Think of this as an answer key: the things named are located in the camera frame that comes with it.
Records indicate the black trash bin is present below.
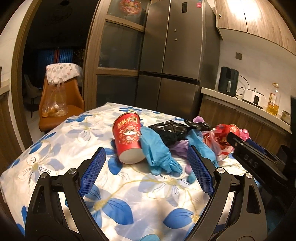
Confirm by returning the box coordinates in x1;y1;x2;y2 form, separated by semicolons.
276;145;295;168

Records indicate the purple plastic bag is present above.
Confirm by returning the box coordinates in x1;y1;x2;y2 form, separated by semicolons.
169;116;204;158

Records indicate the wooden lower cabinet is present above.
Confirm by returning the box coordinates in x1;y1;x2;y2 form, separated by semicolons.
199;94;292;154

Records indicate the wooden cabinet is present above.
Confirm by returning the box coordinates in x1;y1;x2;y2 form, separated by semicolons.
199;94;292;154
215;1;295;54

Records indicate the black plastic bag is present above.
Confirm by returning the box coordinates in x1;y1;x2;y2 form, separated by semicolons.
184;119;213;132
149;120;192;147

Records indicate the red paper cup right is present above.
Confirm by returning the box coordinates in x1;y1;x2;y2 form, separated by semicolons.
214;124;240;150

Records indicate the red paper cup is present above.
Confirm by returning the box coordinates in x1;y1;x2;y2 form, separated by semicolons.
214;124;240;150
112;111;145;165

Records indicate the red paper cup left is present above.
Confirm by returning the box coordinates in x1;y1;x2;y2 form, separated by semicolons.
112;111;145;165

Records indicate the pink plastic bag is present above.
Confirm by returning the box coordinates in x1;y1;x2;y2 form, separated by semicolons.
239;129;250;141

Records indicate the blue floral tablecloth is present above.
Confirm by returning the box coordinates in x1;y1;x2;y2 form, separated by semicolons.
1;103;266;240

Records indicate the steel bowl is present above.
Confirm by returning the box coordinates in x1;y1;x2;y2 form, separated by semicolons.
280;110;291;125

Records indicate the cooking oil bottle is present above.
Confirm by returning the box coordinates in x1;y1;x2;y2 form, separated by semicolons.
266;82;280;116

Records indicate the orange chair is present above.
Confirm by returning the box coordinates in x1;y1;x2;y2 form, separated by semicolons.
38;76;84;133

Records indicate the clear plastic bag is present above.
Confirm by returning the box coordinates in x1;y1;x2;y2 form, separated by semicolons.
42;78;68;118

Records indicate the white rice cooker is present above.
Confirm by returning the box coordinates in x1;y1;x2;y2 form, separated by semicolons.
242;88;264;109

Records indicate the black air fryer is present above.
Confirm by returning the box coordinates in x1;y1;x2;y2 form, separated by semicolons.
218;66;239;97

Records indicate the dotted cloth on chair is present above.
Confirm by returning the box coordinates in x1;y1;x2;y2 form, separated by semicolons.
46;63;82;84

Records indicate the wooden glass door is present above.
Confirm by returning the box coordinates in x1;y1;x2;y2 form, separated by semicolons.
83;0;151;110

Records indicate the dark steel refrigerator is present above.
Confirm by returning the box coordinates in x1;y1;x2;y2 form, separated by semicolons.
135;1;220;118

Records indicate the wooden upper cabinet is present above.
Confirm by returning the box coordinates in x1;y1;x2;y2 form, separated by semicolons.
215;1;295;54

